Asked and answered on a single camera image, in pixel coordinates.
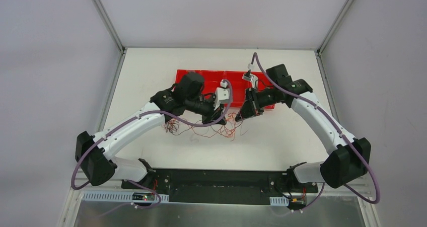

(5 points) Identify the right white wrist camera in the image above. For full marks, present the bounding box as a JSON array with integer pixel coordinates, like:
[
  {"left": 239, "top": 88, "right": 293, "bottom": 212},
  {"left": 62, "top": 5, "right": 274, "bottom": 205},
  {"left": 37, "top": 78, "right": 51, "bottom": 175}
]
[{"left": 242, "top": 63, "right": 258, "bottom": 88}]

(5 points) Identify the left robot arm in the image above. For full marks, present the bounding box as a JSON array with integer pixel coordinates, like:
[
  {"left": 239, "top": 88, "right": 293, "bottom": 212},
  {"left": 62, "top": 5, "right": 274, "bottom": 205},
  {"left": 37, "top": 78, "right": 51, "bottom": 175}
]
[{"left": 72, "top": 71, "right": 233, "bottom": 190}]

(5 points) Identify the aluminium frame rail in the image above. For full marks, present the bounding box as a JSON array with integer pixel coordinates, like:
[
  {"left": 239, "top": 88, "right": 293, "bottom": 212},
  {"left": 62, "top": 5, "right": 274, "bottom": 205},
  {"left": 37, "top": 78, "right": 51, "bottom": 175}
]
[{"left": 70, "top": 168, "right": 372, "bottom": 197}]

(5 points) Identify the red bin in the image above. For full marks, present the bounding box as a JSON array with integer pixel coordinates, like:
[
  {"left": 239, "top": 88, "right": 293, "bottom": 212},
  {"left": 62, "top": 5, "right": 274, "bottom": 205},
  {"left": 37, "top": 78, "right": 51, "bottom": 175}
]
[
  {"left": 225, "top": 70, "right": 251, "bottom": 108},
  {"left": 174, "top": 71, "right": 204, "bottom": 97},
  {"left": 199, "top": 70, "right": 225, "bottom": 99},
  {"left": 251, "top": 73, "right": 275, "bottom": 110}
]

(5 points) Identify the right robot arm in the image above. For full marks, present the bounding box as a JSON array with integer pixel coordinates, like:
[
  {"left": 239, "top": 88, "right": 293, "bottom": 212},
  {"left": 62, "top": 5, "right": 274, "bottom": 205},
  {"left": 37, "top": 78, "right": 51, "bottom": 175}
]
[{"left": 235, "top": 64, "right": 371, "bottom": 192}]

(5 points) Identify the red bin far left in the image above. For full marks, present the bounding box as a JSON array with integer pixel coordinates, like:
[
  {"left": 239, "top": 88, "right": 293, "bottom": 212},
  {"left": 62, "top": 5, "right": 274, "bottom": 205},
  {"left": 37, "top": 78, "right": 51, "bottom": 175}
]
[{"left": 174, "top": 71, "right": 204, "bottom": 97}]

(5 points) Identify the red bin far right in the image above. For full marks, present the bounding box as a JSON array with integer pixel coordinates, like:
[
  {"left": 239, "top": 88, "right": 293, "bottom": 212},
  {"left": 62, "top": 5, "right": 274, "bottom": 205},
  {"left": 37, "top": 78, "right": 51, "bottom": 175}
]
[{"left": 251, "top": 73, "right": 275, "bottom": 110}]

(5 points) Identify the orange cable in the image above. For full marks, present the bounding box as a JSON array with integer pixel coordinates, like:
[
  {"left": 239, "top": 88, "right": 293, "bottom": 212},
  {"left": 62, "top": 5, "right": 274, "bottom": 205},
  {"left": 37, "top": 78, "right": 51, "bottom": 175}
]
[{"left": 162, "top": 113, "right": 248, "bottom": 142}]

